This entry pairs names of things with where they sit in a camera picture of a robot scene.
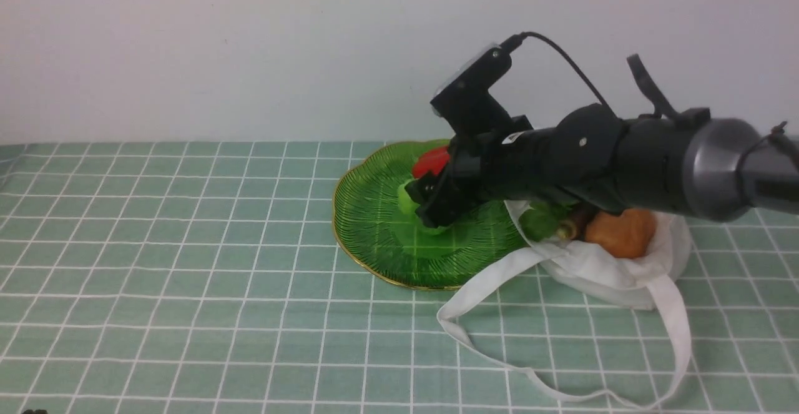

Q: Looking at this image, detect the dark carrot with green leaves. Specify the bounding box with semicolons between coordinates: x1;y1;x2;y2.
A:
517;202;599;242

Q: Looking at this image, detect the green pear-shaped vegetable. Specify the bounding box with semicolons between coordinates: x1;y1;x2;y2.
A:
397;179;449;235

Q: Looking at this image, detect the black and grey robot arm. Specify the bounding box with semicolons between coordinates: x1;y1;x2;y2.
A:
405;104;798;227

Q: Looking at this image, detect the green checkered tablecloth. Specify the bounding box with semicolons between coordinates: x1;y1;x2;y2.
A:
1;142;798;413

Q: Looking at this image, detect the red bell pepper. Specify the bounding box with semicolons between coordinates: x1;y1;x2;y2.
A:
411;145;450;180

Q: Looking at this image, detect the green glass plate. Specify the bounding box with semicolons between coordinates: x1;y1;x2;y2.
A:
332;140;526;290

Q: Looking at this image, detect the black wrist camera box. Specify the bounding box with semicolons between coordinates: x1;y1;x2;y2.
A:
430;43;512;137

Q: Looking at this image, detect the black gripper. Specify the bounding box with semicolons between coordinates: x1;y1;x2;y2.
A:
407;116;539;227

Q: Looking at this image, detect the black camera cable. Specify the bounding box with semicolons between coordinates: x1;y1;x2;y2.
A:
501;32;617;116

